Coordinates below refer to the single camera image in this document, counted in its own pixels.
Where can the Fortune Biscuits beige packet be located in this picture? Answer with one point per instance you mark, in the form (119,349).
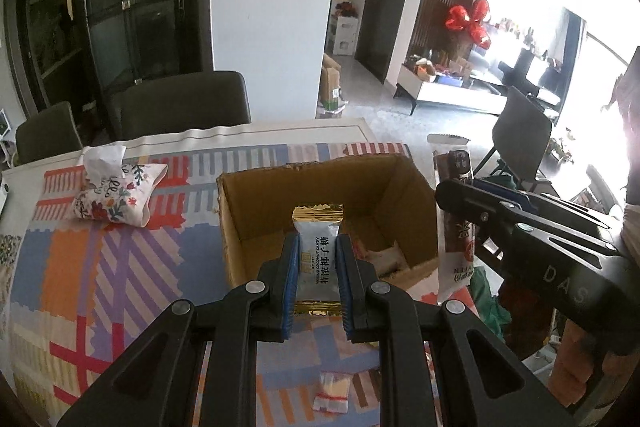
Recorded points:
(387,262)

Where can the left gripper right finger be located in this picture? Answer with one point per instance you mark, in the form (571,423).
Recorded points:
(440,365)

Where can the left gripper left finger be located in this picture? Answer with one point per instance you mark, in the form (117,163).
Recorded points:
(196,365)

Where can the right hand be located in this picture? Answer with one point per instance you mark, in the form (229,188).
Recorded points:
(574,365)

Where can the colourful patterned tablecloth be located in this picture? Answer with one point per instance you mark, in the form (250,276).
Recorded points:
(83,290)

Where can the black chair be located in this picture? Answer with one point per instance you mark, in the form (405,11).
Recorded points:
(520,136)

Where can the brown white snack bar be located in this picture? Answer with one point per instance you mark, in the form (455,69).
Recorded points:
(452,161)

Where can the dark grey dining chair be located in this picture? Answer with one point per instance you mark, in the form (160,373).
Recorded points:
(175,104)

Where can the red foil balloon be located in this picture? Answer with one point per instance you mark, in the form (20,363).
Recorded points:
(471,21)

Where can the floral tissue pouch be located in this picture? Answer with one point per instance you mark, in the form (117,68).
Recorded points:
(114,191)

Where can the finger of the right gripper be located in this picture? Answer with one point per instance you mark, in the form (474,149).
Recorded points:
(499,218)
(549,207)

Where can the white low tv cabinet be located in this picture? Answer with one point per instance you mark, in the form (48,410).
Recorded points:
(421,92)

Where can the white gold snack packet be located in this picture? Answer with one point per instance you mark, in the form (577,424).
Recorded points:
(317,290)

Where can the white drawer cabinet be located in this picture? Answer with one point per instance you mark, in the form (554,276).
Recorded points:
(345,33)

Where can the white red small packet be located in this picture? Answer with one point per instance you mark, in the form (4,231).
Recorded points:
(332,393)

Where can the green cloth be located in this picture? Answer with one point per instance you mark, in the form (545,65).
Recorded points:
(493,315)

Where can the black glass door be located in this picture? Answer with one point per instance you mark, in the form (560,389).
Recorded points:
(87,53)

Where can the brown cardboard box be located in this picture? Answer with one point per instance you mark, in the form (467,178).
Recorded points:
(377,201)

